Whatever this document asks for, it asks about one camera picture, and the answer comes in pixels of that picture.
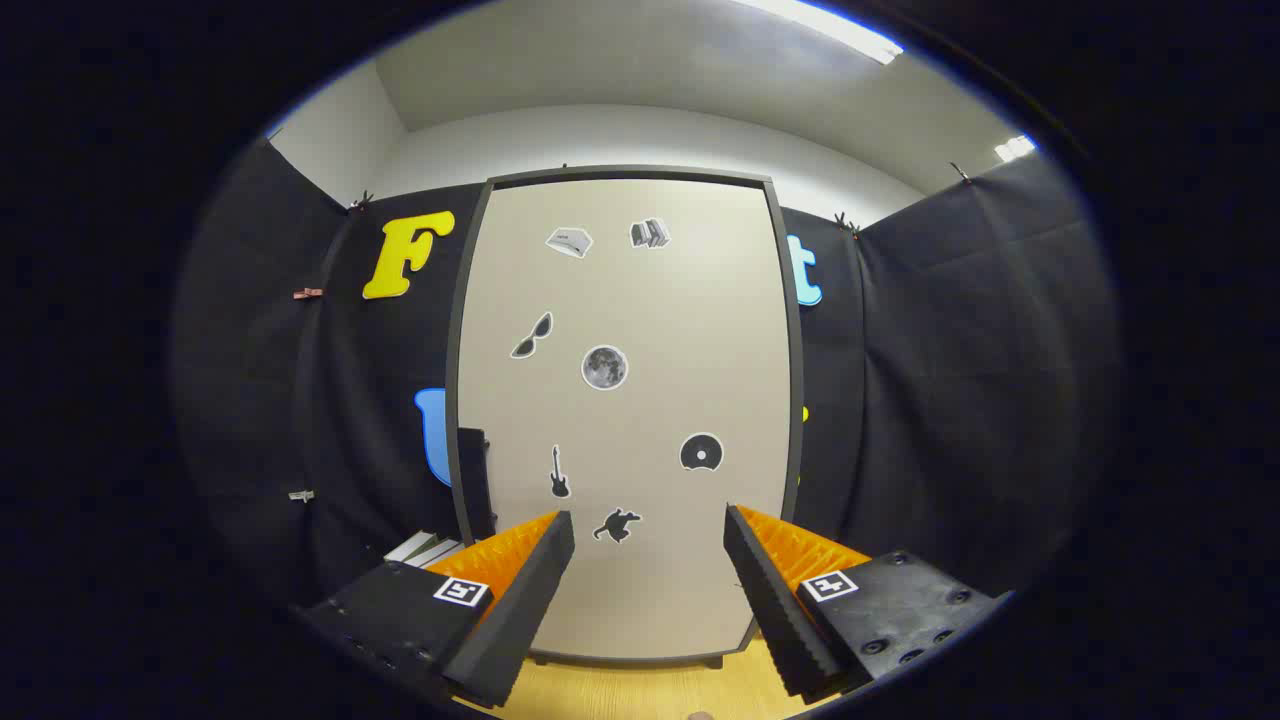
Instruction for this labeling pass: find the black backdrop cloth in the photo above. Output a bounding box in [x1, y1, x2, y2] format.
[170, 140, 1121, 611]

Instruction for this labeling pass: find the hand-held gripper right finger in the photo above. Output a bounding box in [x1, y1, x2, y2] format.
[722, 504, 1009, 701]

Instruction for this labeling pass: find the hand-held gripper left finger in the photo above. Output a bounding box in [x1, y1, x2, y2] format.
[295, 510, 577, 709]

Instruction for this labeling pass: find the grey cabinet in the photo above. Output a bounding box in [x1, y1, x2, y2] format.
[445, 165, 806, 669]

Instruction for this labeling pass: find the black door handle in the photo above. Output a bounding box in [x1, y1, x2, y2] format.
[458, 428, 498, 541]

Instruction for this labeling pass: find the long ceiling light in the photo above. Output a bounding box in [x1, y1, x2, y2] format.
[735, 0, 906, 66]

